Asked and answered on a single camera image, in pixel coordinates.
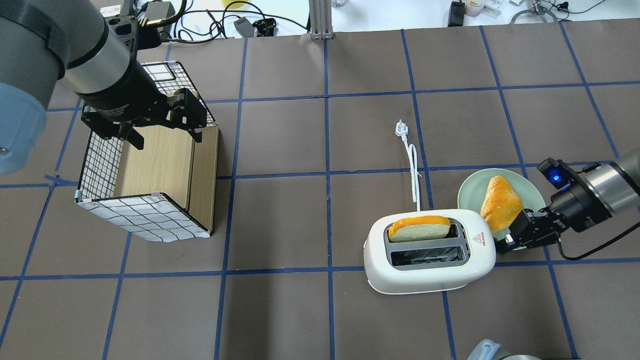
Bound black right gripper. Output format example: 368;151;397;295
494;184;613;255

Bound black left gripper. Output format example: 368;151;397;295
81;70;208;151

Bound white two-slot toaster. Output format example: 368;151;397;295
363;209;497;295

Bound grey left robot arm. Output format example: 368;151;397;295
0;0;186;175

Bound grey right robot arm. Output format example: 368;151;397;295
222;88;639;267

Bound grey robot base bottom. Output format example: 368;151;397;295
467;339;540;360

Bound toast slice in toaster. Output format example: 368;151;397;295
387;215;451;243

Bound golden bread pastry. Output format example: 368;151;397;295
480;175;524;233

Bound black power adapter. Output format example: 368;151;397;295
233;17;258;38

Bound wooden wire-mesh shelf box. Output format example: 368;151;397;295
75;61;221;243

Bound black wrist camera blue light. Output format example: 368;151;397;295
536;157;575;190

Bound black cables on bench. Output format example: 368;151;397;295
135;0;311;46

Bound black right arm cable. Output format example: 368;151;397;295
555;166;640;262

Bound white toaster power cable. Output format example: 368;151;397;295
394;119;423;213

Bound aluminium frame post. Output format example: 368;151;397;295
308;0;334;40

